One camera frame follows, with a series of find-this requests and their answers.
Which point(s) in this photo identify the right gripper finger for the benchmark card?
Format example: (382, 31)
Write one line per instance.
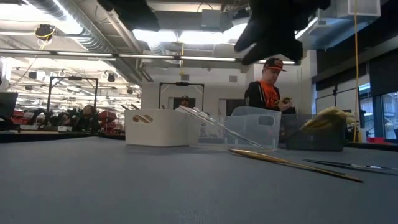
(286, 51)
(248, 40)

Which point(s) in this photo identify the green white striped straw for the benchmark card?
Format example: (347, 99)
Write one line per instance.
(217, 120)

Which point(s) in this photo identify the background black robot arm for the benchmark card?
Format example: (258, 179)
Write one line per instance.
(53, 116)

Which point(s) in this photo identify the grey ceiling vent box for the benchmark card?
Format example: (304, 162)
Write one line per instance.
(213, 18)

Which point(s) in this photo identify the person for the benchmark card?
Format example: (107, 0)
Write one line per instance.
(185, 101)
(87, 116)
(267, 93)

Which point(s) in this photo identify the long ceiling light strip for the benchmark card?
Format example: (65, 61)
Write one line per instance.
(149, 56)

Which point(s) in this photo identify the clear plastic bin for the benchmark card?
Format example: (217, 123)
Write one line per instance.
(264, 137)

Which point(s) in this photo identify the dark grey plastic bin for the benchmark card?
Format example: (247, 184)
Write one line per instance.
(311, 140)

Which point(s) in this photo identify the red storage bins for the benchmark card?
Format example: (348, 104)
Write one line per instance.
(107, 123)

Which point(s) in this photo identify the white yellow bottle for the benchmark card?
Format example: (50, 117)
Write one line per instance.
(362, 137)

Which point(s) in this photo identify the white plastic bin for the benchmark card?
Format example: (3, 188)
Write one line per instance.
(161, 133)

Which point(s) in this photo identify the red low box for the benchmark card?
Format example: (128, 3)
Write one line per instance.
(379, 140)

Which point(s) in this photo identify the dark monitor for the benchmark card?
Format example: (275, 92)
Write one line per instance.
(8, 104)

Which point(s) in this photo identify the grey wall vent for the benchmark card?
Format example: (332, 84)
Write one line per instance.
(233, 78)

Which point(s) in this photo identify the silver ribbed air duct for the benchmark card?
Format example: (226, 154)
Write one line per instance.
(90, 34)

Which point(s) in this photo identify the grey wall box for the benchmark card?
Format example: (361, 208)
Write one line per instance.
(184, 77)

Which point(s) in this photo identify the black metal frame stand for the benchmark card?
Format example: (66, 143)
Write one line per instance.
(182, 83)
(74, 78)

